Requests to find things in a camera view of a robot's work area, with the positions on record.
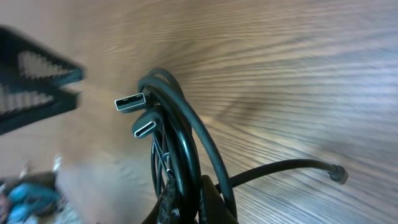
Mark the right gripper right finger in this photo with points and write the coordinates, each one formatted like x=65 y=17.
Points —
x=212 y=209

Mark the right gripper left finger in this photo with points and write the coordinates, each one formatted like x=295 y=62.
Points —
x=166 y=210

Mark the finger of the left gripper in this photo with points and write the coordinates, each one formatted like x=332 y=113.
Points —
x=63 y=101
x=31 y=59

